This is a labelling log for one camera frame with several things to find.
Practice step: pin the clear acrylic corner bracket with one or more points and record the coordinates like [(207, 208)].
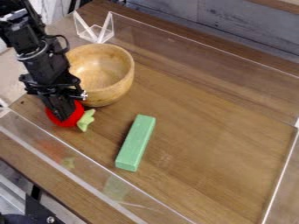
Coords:
[(94, 33)]

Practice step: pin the red plush strawberry toy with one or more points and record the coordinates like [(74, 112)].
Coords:
[(80, 118)]

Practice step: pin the green rectangular block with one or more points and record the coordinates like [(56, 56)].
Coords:
[(133, 149)]

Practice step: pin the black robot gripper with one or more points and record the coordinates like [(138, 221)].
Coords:
[(50, 79)]

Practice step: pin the dark robot arm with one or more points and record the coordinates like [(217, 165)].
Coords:
[(23, 30)]

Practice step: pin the wooden bowl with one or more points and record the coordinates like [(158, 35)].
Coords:
[(106, 68)]

